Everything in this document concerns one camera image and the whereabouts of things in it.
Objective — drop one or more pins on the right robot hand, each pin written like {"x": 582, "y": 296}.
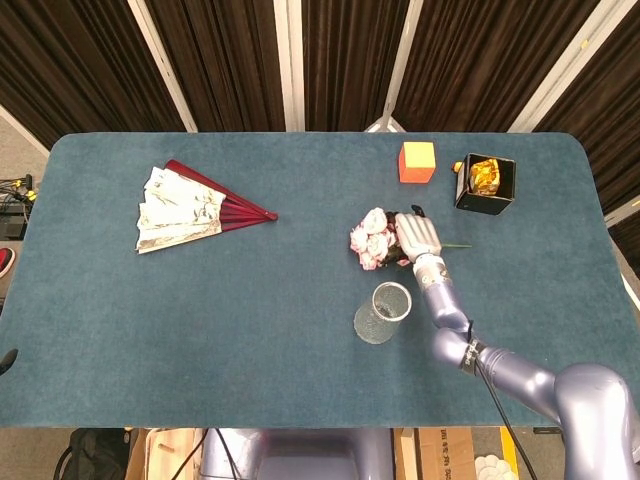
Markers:
{"x": 417, "y": 235}

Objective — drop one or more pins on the white frame post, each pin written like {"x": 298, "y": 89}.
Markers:
{"x": 555, "y": 75}
{"x": 292, "y": 65}
{"x": 160, "y": 65}
{"x": 622, "y": 210}
{"x": 400, "y": 65}

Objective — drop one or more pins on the purple robot torso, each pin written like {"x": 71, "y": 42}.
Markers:
{"x": 310, "y": 455}

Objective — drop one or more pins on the light wooden crate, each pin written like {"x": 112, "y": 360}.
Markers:
{"x": 170, "y": 452}

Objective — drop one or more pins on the gold foil snack packet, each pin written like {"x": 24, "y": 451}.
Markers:
{"x": 484, "y": 177}

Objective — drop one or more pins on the orange foam cube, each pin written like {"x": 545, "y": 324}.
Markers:
{"x": 419, "y": 160}

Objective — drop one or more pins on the dark brown curtain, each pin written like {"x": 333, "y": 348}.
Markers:
{"x": 75, "y": 60}

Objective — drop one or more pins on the brown cardboard box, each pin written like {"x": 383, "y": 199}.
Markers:
{"x": 440, "y": 455}

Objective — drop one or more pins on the black square box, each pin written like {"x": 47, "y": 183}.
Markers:
{"x": 480, "y": 205}

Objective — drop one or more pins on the black bag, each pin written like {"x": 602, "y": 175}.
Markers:
{"x": 95, "y": 455}

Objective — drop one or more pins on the clear glass cup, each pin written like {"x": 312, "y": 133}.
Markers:
{"x": 372, "y": 325}

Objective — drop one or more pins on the pink artificial flower bouquet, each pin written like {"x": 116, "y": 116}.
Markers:
{"x": 372, "y": 242}

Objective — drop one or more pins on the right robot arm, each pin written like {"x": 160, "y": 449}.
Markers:
{"x": 445, "y": 305}

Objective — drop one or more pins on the small orange round object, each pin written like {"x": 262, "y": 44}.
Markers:
{"x": 457, "y": 167}

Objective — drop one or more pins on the red and white folding fan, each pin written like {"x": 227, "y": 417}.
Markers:
{"x": 175, "y": 210}

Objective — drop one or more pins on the blue table cloth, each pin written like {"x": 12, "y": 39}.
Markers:
{"x": 250, "y": 325}

